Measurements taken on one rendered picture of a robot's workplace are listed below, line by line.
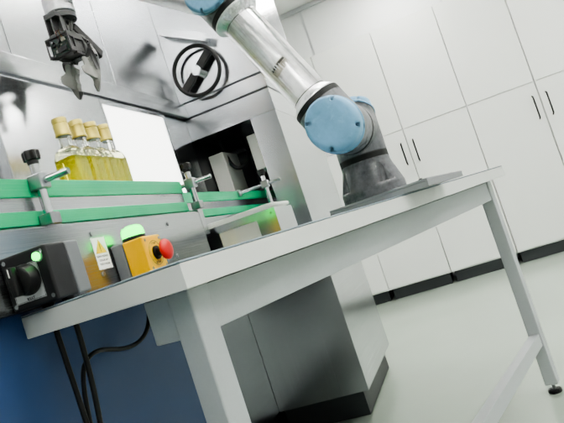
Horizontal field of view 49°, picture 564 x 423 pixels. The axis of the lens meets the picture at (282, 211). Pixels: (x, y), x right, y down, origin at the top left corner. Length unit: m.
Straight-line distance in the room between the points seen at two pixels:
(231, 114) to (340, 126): 1.26
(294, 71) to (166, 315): 0.68
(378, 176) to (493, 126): 3.73
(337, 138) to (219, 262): 0.56
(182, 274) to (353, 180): 0.74
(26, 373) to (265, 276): 0.37
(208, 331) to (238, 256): 0.10
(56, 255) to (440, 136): 4.36
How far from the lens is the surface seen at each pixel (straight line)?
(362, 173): 1.39
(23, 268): 0.91
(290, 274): 0.98
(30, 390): 0.98
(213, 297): 0.83
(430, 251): 5.09
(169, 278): 0.75
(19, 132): 1.59
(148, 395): 1.22
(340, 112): 1.27
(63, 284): 0.92
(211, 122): 2.52
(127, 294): 0.81
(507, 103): 5.11
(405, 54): 5.19
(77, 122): 1.54
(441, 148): 5.07
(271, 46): 1.37
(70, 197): 1.18
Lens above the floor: 0.73
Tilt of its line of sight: 3 degrees up
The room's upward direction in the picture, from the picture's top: 18 degrees counter-clockwise
